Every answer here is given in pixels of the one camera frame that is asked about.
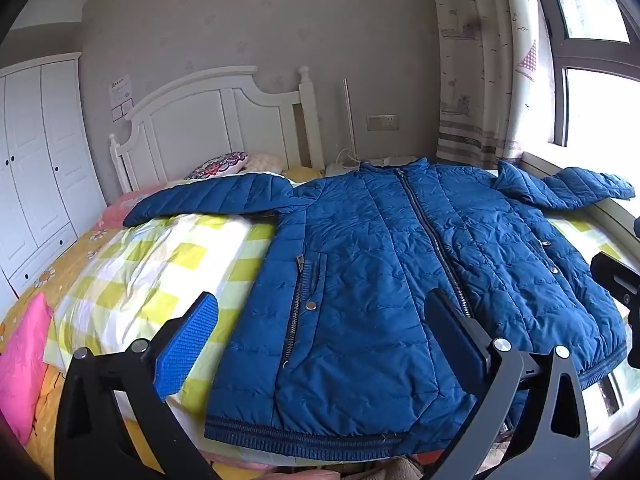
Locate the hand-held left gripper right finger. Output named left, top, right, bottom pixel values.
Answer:
left=425, top=287, right=591, bottom=480

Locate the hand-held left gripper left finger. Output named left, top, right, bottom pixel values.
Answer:
left=54, top=291, right=221, bottom=480

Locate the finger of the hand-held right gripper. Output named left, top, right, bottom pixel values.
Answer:
left=590, top=252, right=640, bottom=288

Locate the blue quilted jacket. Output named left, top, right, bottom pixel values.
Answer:
left=122, top=157, right=636, bottom=461

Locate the beige window ledge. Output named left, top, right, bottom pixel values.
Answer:
left=520, top=151, right=640, bottom=241

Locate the yellow floral bedsheet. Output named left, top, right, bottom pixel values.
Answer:
left=0, top=182, right=166, bottom=480

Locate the pink pillow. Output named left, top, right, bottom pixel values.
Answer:
left=0, top=292, right=53, bottom=443

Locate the colourful floral pillow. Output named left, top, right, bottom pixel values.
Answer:
left=184, top=151, right=249, bottom=181

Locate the beige printed pillow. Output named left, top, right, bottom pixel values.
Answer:
left=245, top=154, right=286, bottom=173

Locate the white nightstand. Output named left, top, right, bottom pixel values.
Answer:
left=325, top=156, right=418, bottom=178

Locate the yellow pillow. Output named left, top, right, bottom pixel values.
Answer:
left=285, top=164, right=323, bottom=183

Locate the dark framed window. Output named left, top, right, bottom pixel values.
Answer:
left=530, top=0, right=640, bottom=148

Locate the white wooden headboard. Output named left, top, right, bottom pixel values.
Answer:
left=109, top=65, right=326, bottom=193

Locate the white pole lamp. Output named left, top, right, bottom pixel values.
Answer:
left=336, top=79, right=361, bottom=166

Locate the white wardrobe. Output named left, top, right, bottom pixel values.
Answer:
left=0, top=52, right=108, bottom=311

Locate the printed striped curtain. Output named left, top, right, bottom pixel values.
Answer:
left=429, top=0, right=556, bottom=166

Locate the white wall paper notice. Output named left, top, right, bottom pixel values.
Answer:
left=108, top=75, right=135, bottom=122

